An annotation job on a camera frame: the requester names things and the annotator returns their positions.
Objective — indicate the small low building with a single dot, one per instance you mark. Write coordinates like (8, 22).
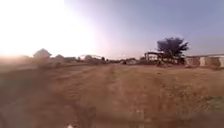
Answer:
(130, 61)

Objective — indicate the brown dirt ground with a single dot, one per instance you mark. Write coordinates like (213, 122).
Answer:
(110, 96)

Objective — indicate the dark broad tree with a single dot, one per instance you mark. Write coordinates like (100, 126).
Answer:
(172, 46)

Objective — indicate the building with pitched roof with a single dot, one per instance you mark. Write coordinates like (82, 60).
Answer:
(42, 54)

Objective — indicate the open frame shelter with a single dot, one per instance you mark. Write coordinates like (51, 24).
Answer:
(151, 55)

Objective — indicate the pale low wall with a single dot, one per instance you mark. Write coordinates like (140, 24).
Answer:
(205, 61)

